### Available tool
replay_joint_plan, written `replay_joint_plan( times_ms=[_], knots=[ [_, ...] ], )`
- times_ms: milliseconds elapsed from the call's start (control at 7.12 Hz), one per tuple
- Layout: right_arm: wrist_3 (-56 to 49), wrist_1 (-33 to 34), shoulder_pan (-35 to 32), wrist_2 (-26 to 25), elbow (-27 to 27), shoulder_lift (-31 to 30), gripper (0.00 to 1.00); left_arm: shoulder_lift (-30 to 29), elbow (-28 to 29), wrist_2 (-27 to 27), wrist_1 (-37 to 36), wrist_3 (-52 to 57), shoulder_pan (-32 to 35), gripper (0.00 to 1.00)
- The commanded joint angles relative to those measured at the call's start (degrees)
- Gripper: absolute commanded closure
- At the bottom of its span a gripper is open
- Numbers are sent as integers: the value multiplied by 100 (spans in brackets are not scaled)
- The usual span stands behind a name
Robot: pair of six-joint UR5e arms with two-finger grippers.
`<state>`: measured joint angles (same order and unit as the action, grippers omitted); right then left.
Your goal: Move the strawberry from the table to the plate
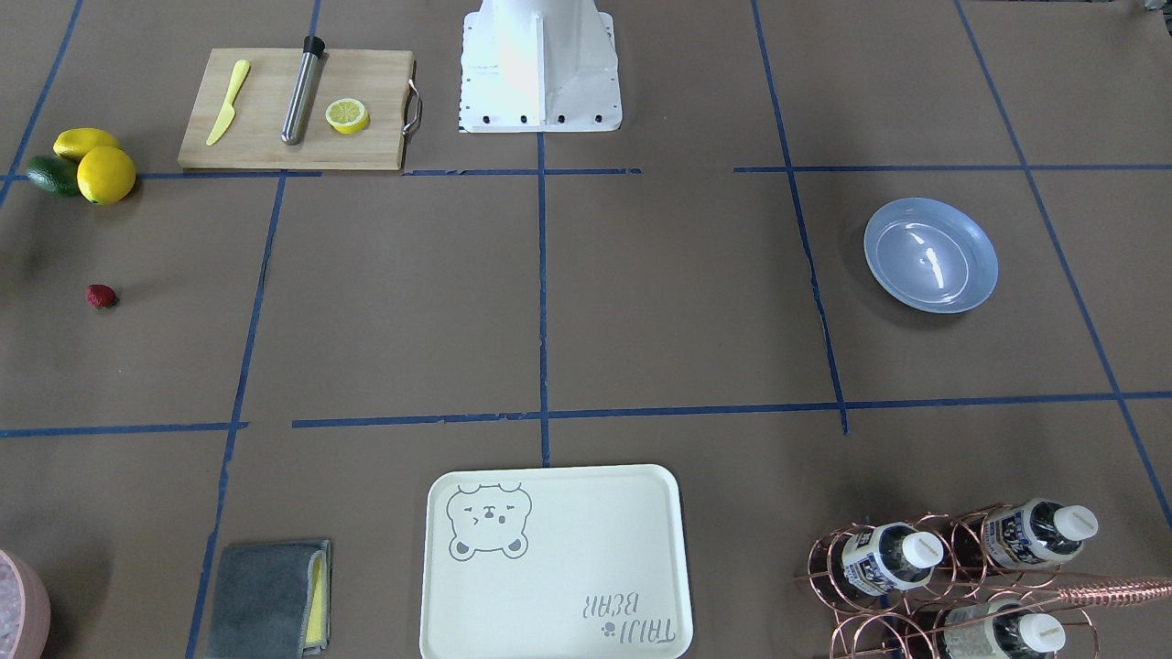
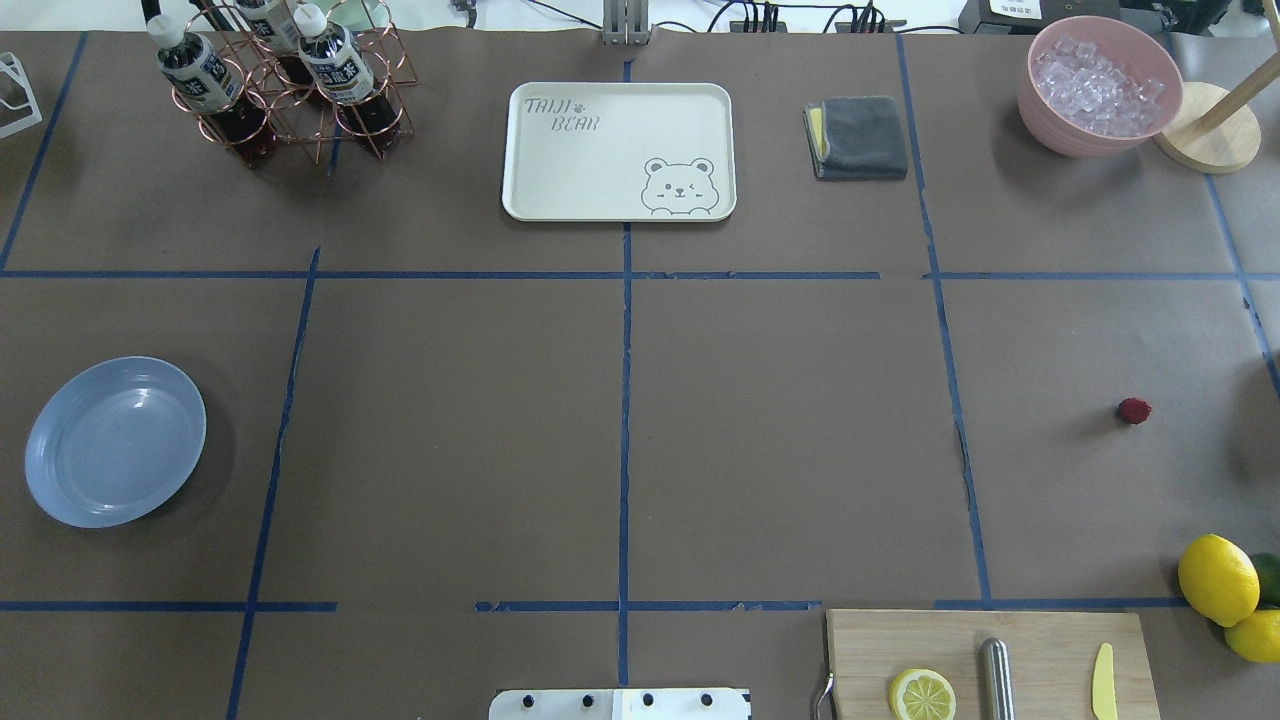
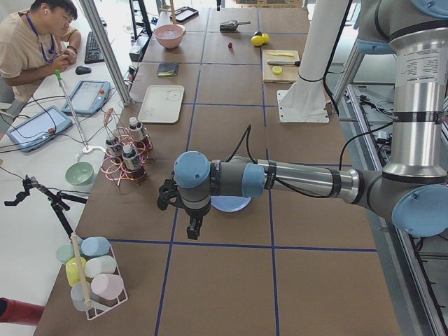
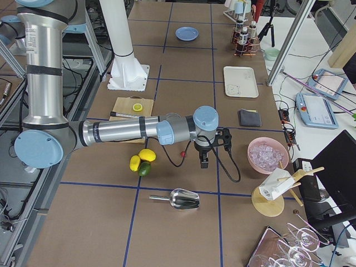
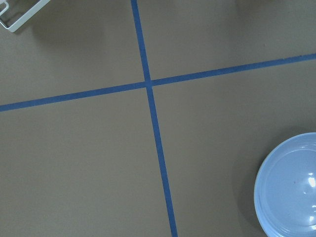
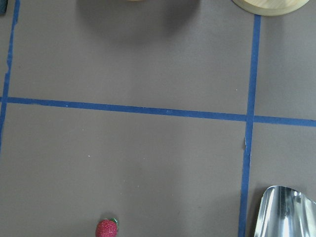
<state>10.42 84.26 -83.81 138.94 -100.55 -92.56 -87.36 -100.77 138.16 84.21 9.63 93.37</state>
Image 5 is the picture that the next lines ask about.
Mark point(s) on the blue plate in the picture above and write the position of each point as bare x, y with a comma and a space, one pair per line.
285, 188

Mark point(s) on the white wire basket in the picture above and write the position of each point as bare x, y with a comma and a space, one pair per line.
14, 13

